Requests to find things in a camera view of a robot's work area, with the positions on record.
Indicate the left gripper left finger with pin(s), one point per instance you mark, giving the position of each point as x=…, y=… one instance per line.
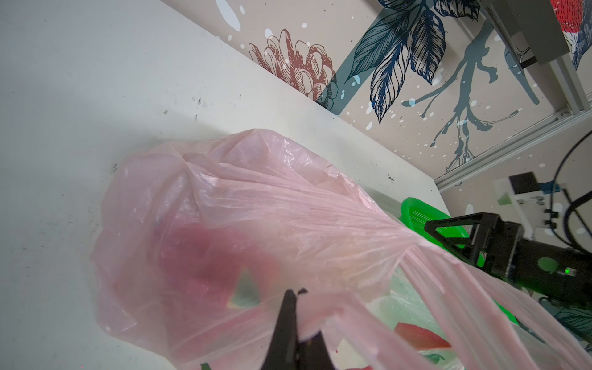
x=283, y=349

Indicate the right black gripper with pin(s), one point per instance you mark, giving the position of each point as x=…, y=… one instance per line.
x=497, y=247

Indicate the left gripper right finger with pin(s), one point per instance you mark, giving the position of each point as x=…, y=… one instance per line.
x=313, y=354

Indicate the green plastic basket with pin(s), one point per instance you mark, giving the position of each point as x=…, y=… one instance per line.
x=416, y=213

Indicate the pink plastic bag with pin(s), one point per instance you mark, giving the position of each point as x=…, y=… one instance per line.
x=201, y=240

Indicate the red dragon fruit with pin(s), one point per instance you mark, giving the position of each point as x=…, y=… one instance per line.
x=420, y=339

